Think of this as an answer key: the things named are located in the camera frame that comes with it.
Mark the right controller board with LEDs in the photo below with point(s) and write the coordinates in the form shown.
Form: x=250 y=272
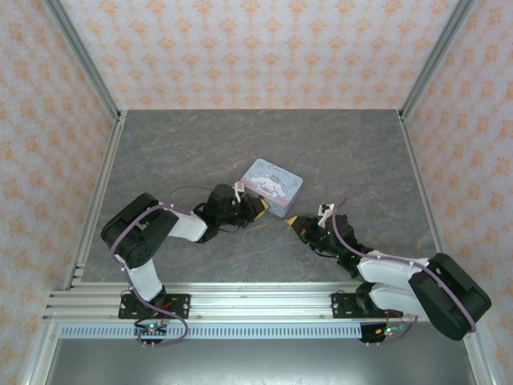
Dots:
x=378 y=333

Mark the aluminium front frame beam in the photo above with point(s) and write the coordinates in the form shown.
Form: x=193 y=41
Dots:
x=260 y=302

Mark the controller board with leds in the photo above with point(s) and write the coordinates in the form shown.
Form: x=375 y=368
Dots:
x=378 y=333
x=152 y=329

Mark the light blue cartoon tin box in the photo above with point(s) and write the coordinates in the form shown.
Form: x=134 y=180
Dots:
x=276 y=184

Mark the left controller board with LEDs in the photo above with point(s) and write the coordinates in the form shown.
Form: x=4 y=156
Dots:
x=152 y=329

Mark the grey metal panel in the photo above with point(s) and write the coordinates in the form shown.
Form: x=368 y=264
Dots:
x=256 y=363

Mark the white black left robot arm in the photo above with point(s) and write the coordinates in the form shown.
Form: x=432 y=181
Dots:
x=140 y=276

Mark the aluminium corner post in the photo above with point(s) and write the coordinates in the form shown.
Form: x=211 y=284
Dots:
x=80 y=56
x=437 y=60

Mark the aluminium side rail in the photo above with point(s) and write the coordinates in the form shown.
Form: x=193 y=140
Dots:
x=418 y=180
x=102 y=180

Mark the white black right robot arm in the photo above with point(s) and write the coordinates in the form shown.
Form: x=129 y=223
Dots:
x=384 y=268

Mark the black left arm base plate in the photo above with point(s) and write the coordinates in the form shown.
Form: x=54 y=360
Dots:
x=180 y=305

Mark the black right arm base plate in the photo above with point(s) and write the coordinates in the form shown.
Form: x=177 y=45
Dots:
x=342 y=305

